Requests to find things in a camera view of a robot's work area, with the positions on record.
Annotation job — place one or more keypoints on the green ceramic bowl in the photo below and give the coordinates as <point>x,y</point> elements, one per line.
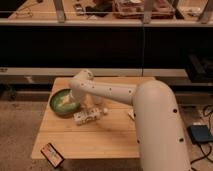
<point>61,104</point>

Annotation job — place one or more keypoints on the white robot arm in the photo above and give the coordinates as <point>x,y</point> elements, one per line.
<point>159,129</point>

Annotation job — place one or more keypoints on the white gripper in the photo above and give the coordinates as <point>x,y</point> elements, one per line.
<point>77,96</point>

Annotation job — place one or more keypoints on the black foot pedal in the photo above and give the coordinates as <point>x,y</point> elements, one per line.
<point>199,134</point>

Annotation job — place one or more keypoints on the wooden table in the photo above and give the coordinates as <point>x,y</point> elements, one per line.
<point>113,136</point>

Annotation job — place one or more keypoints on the white plastic bottle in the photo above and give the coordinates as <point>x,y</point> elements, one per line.
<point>88,115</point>

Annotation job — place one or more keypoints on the metal shelf rack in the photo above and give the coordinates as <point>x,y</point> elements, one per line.
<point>154,13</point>

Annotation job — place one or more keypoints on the white sponge block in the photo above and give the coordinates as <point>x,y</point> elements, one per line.
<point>131,114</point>

